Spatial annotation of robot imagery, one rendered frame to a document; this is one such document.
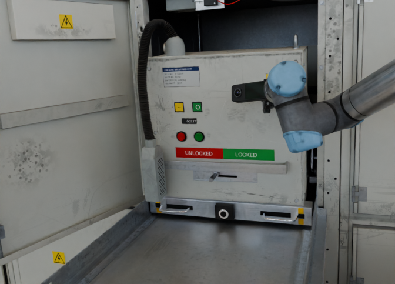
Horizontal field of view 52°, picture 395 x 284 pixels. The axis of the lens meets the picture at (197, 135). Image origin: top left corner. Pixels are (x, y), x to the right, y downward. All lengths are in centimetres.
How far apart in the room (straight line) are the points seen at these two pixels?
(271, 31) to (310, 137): 131
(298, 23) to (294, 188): 105
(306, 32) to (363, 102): 124
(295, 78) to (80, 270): 71
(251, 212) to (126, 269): 43
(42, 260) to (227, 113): 111
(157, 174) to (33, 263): 90
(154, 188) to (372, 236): 71
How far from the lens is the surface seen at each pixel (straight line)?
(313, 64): 195
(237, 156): 128
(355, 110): 92
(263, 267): 111
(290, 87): 86
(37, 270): 201
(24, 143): 125
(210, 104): 126
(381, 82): 87
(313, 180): 149
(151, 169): 126
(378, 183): 138
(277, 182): 129
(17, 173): 125
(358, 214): 144
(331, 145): 137
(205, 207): 136
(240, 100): 106
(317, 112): 90
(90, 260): 116
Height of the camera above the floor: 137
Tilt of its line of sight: 12 degrees down
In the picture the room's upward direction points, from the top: 3 degrees counter-clockwise
